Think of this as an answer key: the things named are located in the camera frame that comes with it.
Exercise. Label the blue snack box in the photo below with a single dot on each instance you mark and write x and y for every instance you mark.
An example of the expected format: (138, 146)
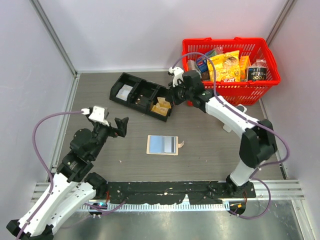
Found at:
(201, 63)

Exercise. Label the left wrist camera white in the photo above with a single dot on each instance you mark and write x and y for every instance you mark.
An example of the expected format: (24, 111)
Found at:
(97, 114)

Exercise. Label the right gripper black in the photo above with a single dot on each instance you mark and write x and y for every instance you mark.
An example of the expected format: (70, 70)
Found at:
(172, 96)

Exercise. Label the white cards in tray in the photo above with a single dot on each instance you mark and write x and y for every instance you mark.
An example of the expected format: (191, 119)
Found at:
(124, 92)

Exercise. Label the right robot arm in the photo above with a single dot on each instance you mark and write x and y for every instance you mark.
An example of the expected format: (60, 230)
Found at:
(257, 141)

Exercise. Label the orange snack box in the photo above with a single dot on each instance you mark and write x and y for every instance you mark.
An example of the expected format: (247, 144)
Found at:
(244, 64)

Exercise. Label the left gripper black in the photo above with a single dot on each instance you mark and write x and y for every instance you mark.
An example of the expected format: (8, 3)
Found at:
(122, 125)

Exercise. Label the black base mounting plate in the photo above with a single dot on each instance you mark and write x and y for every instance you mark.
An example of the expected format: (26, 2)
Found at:
(174, 192)

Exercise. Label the black three-compartment tray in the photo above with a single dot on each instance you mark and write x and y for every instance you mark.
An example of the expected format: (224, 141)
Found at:
(142, 97)

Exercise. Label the green sponge pack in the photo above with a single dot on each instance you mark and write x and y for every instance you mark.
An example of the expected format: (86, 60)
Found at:
(211, 53)

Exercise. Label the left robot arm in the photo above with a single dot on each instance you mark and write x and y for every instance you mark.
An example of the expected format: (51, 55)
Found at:
(71, 186)

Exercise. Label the beige leather card holder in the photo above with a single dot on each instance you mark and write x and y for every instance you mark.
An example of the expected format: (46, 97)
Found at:
(163, 145)

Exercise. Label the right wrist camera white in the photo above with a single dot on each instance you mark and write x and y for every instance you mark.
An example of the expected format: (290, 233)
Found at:
(177, 74)

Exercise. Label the brown chocolate box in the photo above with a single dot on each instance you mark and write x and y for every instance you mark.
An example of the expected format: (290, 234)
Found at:
(205, 76)

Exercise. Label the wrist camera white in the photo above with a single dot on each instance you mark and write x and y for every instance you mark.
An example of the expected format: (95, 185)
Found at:
(177, 74)
(97, 114)

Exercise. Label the yellow chips bag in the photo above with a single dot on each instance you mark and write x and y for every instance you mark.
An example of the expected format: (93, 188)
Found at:
(226, 66)

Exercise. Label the red plastic shopping basket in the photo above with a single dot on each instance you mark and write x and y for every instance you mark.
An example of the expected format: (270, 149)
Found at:
(245, 93)

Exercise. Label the black round can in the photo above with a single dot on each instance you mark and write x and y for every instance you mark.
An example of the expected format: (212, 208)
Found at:
(256, 73)

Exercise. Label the grey wrapped package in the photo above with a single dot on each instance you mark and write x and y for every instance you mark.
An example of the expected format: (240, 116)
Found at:
(192, 66)

